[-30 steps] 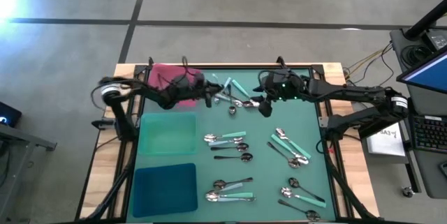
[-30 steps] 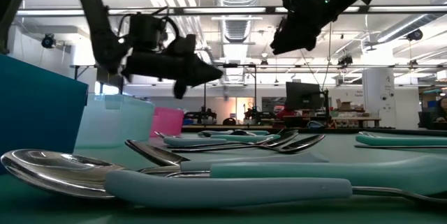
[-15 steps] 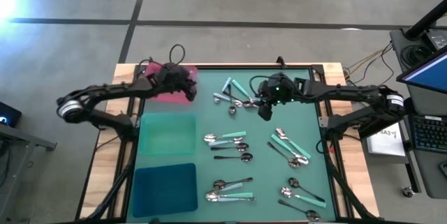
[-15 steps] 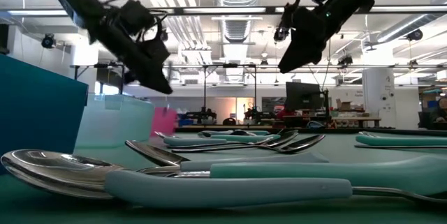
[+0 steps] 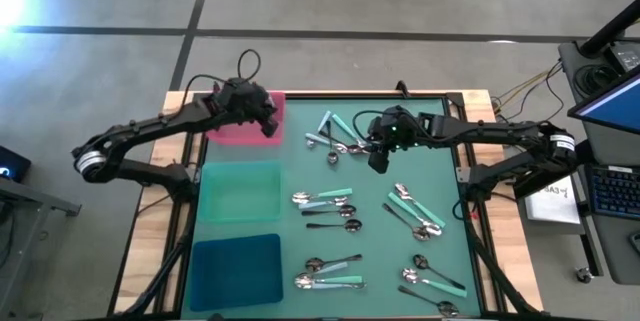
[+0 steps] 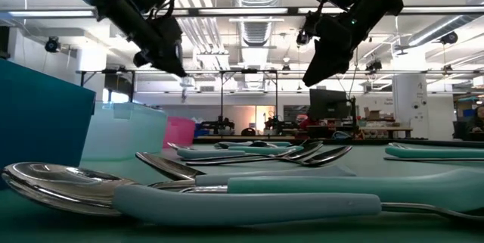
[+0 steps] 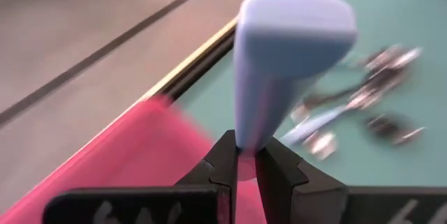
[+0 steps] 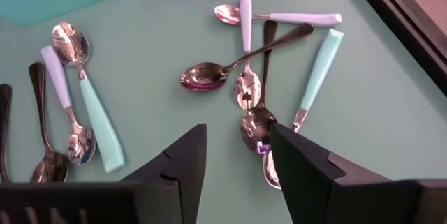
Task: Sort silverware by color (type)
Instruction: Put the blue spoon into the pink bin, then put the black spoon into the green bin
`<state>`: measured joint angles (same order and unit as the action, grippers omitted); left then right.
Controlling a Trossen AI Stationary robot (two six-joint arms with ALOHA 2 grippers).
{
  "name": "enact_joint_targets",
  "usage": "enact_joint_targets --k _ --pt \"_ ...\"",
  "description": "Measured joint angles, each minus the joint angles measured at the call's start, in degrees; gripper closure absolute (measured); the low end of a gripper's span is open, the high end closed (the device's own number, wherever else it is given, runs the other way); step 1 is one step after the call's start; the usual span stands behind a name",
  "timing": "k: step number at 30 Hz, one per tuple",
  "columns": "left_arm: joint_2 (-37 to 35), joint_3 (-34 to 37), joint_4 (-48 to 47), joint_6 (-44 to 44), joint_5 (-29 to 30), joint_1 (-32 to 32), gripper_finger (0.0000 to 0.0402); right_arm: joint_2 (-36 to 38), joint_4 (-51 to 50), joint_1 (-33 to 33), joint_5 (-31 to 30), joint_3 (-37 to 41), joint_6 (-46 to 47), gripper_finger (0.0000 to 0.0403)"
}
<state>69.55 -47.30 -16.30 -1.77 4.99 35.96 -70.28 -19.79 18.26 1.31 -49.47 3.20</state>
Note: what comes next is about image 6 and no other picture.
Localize overhead beam with light strips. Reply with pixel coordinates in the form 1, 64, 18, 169
0, 5, 484, 18

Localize black frame workstation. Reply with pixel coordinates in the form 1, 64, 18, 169
77, 67, 281, 138

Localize pink plastic bin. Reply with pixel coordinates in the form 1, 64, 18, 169
163, 116, 197, 149

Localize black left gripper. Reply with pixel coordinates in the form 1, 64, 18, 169
98, 0, 188, 76

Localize silver slanted ceiling duct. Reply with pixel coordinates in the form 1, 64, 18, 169
406, 13, 484, 48

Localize black ceiling speaker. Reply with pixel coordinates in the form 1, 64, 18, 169
44, 36, 62, 54
439, 30, 460, 46

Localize light blue handled spoon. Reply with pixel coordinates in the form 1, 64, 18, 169
213, 141, 253, 150
149, 164, 357, 193
112, 183, 484, 228

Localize black computer monitor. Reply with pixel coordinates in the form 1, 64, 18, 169
309, 88, 352, 121

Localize dark teal plastic bin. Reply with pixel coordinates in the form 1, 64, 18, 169
0, 59, 97, 189

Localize translucent green plastic bin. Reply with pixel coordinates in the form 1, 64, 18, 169
81, 101, 169, 161

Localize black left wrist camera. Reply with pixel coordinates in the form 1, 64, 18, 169
132, 48, 153, 69

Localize wooden desk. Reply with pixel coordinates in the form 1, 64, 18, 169
357, 126, 414, 140

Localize black table frame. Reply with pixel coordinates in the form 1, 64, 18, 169
193, 137, 484, 148

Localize black hanging ceiling device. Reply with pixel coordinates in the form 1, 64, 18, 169
296, 30, 314, 46

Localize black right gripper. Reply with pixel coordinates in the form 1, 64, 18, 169
302, 0, 383, 87

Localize shelf with blue bins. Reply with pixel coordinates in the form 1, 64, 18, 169
452, 94, 484, 142

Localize cardboard box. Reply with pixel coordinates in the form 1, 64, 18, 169
363, 106, 383, 122

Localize black background robot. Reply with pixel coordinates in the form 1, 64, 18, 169
264, 113, 299, 135
199, 115, 236, 137

